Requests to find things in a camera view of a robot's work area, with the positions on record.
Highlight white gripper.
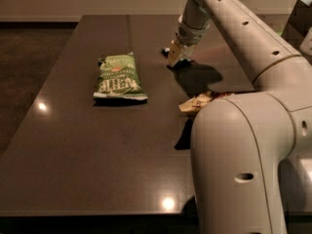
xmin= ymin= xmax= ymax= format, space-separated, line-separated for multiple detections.
xmin=168 ymin=20 xmax=210 ymax=67

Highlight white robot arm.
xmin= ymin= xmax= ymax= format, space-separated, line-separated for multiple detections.
xmin=169 ymin=0 xmax=312 ymax=234

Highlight brown sea salt chip bag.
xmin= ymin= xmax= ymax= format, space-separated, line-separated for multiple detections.
xmin=178 ymin=91 xmax=231 ymax=116

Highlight green jalapeno chip bag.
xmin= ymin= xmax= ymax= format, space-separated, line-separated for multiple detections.
xmin=94 ymin=53 xmax=147 ymax=100

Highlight dark box at table corner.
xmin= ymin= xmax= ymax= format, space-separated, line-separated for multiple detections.
xmin=282 ymin=0 xmax=312 ymax=64

